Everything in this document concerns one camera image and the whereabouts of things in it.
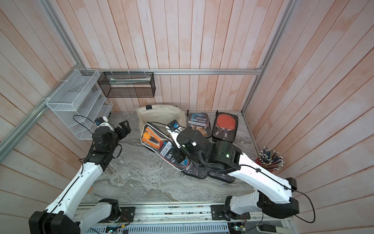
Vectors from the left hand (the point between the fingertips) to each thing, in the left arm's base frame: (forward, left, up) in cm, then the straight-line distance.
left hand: (124, 126), depth 79 cm
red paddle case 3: (-20, -57, -21) cm, 64 cm away
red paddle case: (+20, -65, -24) cm, 72 cm away
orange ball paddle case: (-16, -23, +7) cm, 29 cm away
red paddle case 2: (-15, -41, -24) cm, 50 cm away
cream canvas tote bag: (+17, -17, -10) cm, 26 cm away
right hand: (-18, -28, +12) cm, 36 cm away
